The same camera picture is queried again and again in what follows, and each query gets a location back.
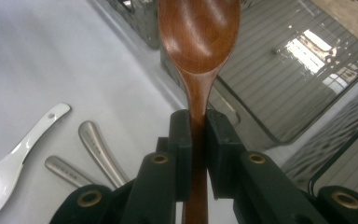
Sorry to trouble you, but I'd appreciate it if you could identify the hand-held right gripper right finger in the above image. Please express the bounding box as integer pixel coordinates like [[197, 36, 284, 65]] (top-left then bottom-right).
[[205, 109, 247, 201]]

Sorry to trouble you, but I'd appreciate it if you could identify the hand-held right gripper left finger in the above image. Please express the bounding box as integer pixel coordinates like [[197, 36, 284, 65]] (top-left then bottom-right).
[[156, 109, 194, 203]]

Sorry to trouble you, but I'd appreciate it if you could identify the clear grey plastic bin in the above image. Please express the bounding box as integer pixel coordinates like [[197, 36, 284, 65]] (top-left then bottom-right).
[[159, 0, 358, 147], [105, 0, 162, 50], [281, 90, 358, 206]]

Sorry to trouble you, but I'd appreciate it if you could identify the metal fork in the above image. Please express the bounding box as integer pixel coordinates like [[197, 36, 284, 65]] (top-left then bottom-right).
[[44, 155, 94, 189], [77, 120, 131, 189]]

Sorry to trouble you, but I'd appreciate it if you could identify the brown wooden spoon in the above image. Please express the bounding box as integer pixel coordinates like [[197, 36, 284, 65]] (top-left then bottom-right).
[[158, 0, 241, 224]]

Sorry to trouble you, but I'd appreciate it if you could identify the white ceramic spoon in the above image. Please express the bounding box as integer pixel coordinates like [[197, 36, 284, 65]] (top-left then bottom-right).
[[0, 103, 72, 224]]

